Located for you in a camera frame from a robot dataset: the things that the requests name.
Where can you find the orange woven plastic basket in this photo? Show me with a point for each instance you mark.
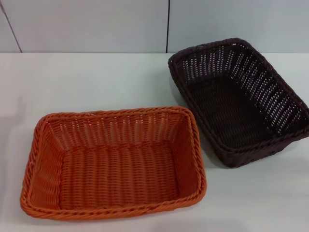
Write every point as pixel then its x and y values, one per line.
pixel 116 169

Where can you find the dark brown woven plastic basket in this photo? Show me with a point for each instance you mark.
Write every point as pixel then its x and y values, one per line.
pixel 229 113

